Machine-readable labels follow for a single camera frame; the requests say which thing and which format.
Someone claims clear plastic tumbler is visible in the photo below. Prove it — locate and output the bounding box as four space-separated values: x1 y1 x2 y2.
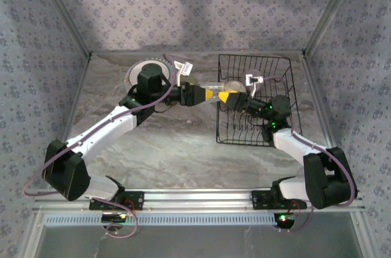
200 81 229 100

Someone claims green and white striped plate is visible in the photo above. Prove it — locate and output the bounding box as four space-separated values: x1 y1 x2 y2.
125 57 172 86

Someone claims cream white ceramic bowl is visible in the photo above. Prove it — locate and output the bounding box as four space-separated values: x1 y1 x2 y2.
225 79 246 94

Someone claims controller board with LED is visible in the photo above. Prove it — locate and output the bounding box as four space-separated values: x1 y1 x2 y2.
101 212 128 225
274 212 296 229

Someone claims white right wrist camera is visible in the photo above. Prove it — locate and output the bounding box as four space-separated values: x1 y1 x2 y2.
245 75 265 100

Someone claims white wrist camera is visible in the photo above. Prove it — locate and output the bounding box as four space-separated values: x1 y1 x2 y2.
173 61 194 85
245 75 265 100

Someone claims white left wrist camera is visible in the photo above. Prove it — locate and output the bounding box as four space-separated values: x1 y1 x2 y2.
173 61 194 85

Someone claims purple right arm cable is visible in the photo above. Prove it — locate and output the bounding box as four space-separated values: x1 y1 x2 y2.
262 76 358 234

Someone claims black wire dish rack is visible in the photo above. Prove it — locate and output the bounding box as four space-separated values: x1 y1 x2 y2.
215 53 304 148

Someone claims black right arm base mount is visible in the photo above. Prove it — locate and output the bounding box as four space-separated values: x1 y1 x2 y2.
250 190 306 210

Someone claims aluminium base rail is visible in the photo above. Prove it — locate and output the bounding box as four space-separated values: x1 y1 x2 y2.
30 189 366 212

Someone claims aluminium frame post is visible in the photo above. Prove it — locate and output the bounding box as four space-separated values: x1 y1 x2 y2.
32 0 92 60
302 0 364 57

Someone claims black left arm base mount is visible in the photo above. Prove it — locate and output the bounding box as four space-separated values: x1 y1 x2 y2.
89 190 145 212

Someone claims slotted grey cable duct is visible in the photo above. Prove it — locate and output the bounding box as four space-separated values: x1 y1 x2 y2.
42 212 277 227

